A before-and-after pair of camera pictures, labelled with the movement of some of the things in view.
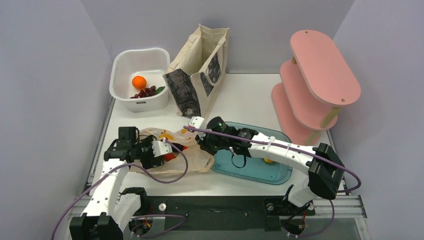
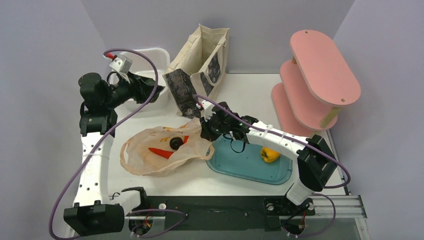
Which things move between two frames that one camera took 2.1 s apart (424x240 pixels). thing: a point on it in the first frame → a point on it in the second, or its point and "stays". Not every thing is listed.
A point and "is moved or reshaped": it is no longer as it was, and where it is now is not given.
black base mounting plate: (218, 213) stays
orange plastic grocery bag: (199, 160) is moved or reshaped
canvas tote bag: (194, 78) stays
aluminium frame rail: (347, 205) stays
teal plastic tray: (245, 167) stays
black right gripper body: (212, 144) → (215, 128)
